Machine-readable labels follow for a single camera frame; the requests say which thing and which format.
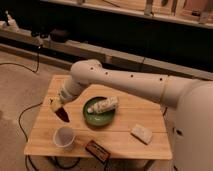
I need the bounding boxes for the dark object on ledge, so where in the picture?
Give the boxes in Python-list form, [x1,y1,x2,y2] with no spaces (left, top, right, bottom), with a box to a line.
[50,29,69,43]

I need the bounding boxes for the white bottle far left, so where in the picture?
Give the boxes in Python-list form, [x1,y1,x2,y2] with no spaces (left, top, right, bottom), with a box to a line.
[5,11,19,31]

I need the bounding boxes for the beige sponge block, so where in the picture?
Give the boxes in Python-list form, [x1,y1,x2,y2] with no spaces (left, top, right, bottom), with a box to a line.
[131,124,153,145]

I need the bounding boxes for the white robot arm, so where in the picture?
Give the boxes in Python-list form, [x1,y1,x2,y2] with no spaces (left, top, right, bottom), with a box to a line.
[51,59,213,171]

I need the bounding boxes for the green ceramic plate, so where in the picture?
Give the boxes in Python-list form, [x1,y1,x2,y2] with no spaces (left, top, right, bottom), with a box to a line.
[83,96,116,127]

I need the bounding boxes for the black cable left floor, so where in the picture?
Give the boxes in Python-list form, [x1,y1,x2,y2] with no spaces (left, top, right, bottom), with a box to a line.
[0,44,44,171]

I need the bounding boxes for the red pepper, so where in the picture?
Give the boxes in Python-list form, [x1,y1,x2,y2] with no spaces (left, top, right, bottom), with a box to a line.
[56,107,69,122]

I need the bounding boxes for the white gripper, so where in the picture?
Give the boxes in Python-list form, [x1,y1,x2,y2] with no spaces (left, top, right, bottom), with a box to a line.
[50,79,80,112]

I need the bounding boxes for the white plastic bottle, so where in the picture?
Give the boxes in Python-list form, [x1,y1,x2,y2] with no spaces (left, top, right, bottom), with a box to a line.
[87,97,119,114]

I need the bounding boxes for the wooden table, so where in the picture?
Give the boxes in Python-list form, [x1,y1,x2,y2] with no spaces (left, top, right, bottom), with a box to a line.
[24,75,172,160]

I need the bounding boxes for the dark rectangular box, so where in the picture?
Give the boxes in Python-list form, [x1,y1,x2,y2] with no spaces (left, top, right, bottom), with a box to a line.
[85,140,110,163]

